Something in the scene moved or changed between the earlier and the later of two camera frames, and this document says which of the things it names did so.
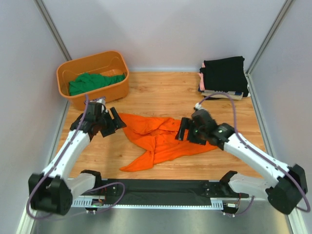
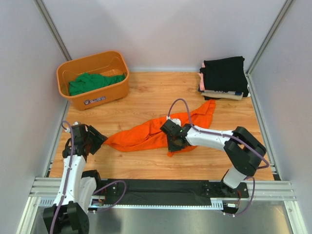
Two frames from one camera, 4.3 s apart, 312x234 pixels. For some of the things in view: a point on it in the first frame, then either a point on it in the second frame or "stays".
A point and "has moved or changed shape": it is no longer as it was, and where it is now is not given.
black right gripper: x=187 y=123 -> x=172 y=148
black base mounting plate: x=165 y=191 stays
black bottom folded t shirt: x=243 y=94 stays
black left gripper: x=117 y=124 -> x=99 y=139
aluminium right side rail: x=258 y=115 stays
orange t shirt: x=160 y=133 has moved or changed shape
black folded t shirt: x=225 y=74 stays
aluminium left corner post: x=48 y=20 stays
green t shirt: x=86 y=82 stays
